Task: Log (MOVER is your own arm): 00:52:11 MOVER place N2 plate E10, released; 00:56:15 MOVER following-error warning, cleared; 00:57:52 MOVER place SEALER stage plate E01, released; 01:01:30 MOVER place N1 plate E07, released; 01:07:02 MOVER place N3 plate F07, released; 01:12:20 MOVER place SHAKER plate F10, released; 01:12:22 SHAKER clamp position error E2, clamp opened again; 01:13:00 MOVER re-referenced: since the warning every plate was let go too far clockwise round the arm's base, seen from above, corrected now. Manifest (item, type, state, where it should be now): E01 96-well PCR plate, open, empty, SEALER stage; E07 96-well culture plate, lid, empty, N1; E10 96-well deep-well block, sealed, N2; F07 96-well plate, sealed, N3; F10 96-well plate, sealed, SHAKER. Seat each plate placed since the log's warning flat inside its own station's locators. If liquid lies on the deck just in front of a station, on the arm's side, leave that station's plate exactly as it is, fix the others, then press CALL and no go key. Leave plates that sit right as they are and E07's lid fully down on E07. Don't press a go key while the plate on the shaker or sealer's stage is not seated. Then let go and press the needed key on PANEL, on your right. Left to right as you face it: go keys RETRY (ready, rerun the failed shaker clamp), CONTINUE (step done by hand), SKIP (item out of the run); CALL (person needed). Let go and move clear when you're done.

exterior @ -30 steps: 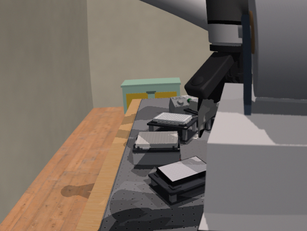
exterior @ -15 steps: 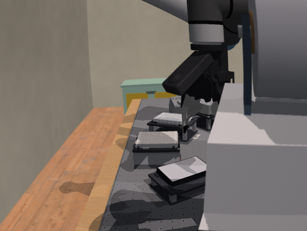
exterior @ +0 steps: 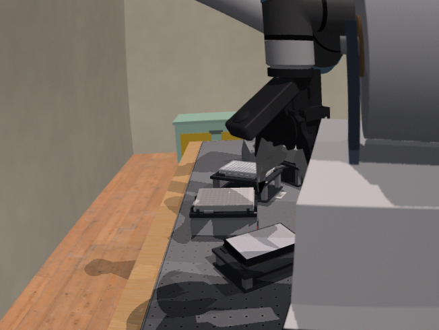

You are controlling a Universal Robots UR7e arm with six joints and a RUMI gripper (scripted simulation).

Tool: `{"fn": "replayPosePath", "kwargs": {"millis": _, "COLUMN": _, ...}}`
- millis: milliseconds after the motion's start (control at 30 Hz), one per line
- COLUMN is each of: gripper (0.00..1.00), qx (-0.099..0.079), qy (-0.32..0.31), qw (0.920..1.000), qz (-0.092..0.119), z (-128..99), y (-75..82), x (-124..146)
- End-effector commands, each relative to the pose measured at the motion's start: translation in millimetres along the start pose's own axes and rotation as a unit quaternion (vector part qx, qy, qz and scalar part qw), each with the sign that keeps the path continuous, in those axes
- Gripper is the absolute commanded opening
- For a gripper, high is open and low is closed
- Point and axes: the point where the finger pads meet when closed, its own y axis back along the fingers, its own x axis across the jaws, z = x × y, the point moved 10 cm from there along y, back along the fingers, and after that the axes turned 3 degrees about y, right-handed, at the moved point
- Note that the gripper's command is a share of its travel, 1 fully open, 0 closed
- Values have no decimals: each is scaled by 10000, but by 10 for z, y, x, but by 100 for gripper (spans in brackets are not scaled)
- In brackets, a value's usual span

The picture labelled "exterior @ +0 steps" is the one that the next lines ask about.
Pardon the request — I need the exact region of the grey button panel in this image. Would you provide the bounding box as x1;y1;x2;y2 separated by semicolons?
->
242;138;256;162

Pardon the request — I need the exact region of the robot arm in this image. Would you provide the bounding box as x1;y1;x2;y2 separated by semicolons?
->
196;0;356;141

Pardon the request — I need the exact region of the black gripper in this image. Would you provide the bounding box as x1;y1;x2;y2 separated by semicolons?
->
255;67;330;193

